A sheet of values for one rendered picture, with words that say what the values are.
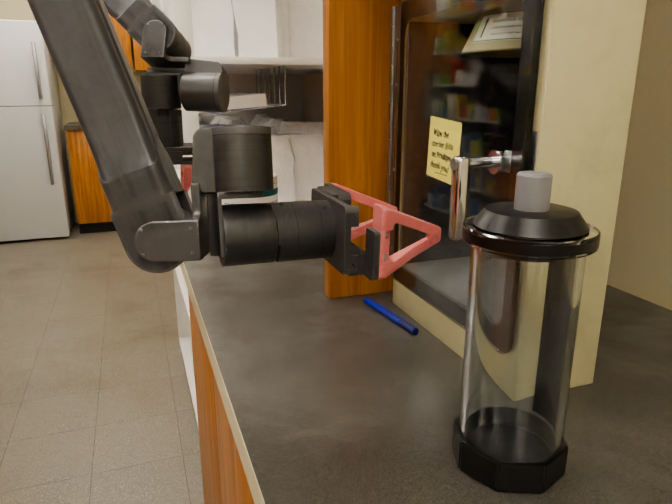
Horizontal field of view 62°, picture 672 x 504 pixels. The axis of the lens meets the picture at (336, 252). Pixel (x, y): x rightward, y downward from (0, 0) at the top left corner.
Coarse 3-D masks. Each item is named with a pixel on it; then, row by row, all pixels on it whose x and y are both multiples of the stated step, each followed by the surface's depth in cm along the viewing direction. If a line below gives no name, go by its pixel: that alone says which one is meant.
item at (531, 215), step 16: (528, 176) 44; (544, 176) 44; (528, 192) 45; (544, 192) 45; (496, 208) 46; (512, 208) 46; (528, 208) 45; (544, 208) 45; (560, 208) 46; (480, 224) 46; (496, 224) 44; (512, 224) 43; (528, 224) 43; (544, 224) 43; (560, 224) 43; (576, 224) 43
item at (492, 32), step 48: (432, 0) 69; (480, 0) 60; (528, 0) 53; (432, 48) 70; (480, 48) 61; (528, 48) 54; (432, 96) 71; (480, 96) 62; (528, 96) 54; (480, 144) 62; (528, 144) 56; (432, 192) 74; (480, 192) 63; (432, 288) 76
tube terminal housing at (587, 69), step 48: (576, 0) 52; (624, 0) 54; (576, 48) 54; (624, 48) 56; (576, 96) 55; (624, 96) 57; (576, 144) 57; (624, 144) 59; (576, 192) 58; (576, 336) 64; (576, 384) 66
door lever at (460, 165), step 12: (456, 156) 59; (492, 156) 60; (456, 168) 58; (468, 168) 58; (480, 168) 59; (492, 168) 60; (456, 180) 58; (468, 180) 59; (456, 192) 59; (468, 192) 59; (456, 204) 59; (456, 216) 59; (456, 228) 60; (456, 240) 60
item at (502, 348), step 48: (528, 240) 42; (576, 240) 42; (480, 288) 46; (528, 288) 44; (576, 288) 45; (480, 336) 47; (528, 336) 45; (480, 384) 48; (528, 384) 46; (480, 432) 49; (528, 432) 47
